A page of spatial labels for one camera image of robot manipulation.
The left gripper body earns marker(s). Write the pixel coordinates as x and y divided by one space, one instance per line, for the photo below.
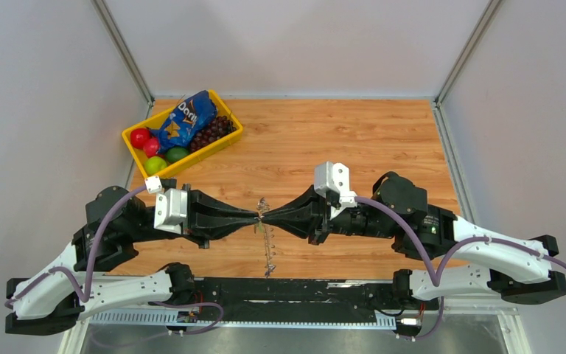
189 228

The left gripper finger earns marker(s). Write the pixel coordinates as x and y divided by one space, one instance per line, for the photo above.
206 205
215 228

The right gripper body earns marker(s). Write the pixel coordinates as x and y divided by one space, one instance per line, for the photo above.
323 223

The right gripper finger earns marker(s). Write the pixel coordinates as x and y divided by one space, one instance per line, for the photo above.
302 228
306 199

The metal keyring holder plate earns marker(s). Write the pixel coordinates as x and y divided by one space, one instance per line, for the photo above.
261 207

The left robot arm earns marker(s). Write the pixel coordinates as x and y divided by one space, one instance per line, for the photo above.
70 288

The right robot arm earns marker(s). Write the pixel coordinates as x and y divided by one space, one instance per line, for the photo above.
459 257

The dark green lime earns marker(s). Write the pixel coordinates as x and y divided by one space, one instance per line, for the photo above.
175 154

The light green apple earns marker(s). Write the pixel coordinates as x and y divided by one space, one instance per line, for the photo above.
154 165

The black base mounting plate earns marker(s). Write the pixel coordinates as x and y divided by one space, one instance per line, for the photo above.
287 300

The pink red apple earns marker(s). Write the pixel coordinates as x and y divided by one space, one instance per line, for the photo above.
151 147

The yellow plastic bin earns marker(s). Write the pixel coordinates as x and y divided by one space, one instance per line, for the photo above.
193 158

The dark purple grapes bunch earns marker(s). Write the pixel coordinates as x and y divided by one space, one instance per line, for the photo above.
218 128

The blue Doritos chip bag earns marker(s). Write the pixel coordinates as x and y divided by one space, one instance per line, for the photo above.
189 117

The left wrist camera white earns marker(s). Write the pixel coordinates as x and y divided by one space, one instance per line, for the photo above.
171 210

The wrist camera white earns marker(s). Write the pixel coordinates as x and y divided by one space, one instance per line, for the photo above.
331 182
171 210

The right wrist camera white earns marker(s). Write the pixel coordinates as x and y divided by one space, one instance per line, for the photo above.
331 182

